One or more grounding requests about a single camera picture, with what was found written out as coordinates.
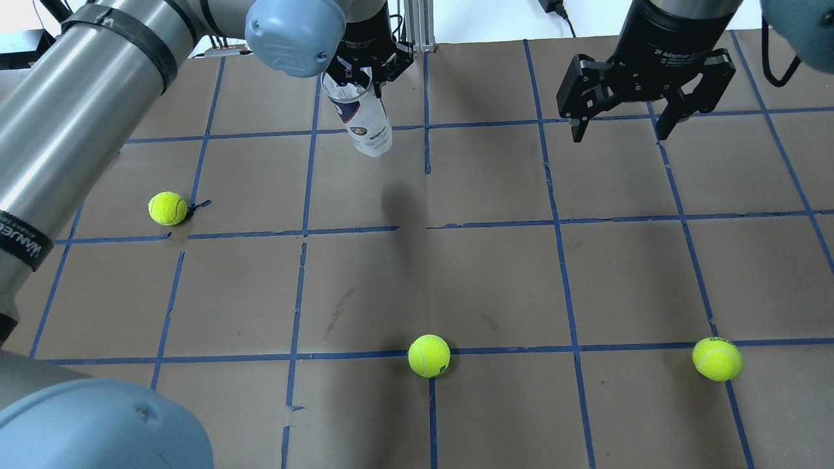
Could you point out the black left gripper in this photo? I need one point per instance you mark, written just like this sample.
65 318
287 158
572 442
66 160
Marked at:
366 36

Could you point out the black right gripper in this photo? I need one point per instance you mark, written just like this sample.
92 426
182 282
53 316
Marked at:
658 42

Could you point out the clear tennis ball can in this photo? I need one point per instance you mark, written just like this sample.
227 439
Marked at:
361 112

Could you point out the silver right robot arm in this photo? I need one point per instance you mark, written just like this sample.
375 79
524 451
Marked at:
793 32

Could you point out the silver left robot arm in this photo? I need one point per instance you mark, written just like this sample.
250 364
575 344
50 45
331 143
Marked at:
63 129

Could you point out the tennis ball left near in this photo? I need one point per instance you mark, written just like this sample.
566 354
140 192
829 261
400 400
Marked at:
167 208

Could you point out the tennis ball right side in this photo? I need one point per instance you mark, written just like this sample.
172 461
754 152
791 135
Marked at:
717 359

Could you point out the tennis ball centre near bases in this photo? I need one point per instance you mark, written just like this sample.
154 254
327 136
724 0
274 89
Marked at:
429 356

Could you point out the black power adapter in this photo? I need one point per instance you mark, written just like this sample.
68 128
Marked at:
558 7

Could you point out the aluminium frame post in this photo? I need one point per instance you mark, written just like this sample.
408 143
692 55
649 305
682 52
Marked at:
419 25

